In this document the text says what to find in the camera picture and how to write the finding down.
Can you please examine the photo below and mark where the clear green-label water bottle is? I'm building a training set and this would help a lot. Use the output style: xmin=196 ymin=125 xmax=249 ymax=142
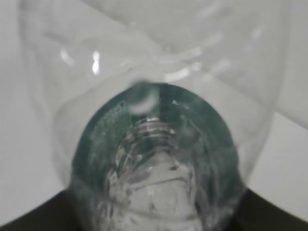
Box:
xmin=18 ymin=0 xmax=290 ymax=231

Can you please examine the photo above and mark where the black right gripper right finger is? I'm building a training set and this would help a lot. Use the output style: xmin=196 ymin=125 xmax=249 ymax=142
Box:
xmin=228 ymin=189 xmax=308 ymax=231

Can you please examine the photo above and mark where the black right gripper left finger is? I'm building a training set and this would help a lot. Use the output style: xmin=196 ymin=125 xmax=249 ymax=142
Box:
xmin=0 ymin=191 xmax=79 ymax=231

